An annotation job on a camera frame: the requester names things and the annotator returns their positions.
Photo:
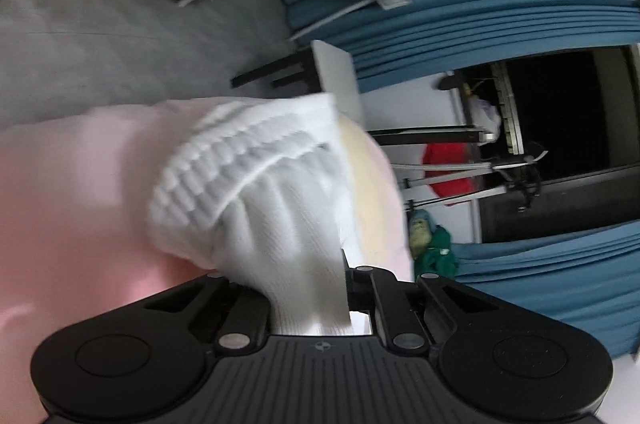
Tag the green plush toy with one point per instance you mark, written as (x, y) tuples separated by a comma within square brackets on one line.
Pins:
[(435, 249)]

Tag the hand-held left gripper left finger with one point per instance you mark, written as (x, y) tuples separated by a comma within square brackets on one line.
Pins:
[(244, 310)]

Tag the tripod stand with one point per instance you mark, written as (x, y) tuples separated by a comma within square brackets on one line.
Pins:
[(450, 134)]

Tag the red garment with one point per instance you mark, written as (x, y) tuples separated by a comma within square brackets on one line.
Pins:
[(445, 154)]

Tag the white table with black legs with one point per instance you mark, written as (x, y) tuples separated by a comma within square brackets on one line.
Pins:
[(336, 69)]

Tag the pink bed sheet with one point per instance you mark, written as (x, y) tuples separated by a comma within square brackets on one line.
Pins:
[(65, 204)]

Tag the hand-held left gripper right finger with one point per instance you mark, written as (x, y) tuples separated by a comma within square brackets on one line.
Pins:
[(362, 290)]

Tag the dark window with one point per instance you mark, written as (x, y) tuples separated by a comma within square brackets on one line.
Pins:
[(560, 119)]

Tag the cream pillow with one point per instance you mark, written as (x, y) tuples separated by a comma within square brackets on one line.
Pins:
[(367, 184)]

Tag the white hanging garment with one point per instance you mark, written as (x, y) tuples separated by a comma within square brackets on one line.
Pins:
[(487, 117)]

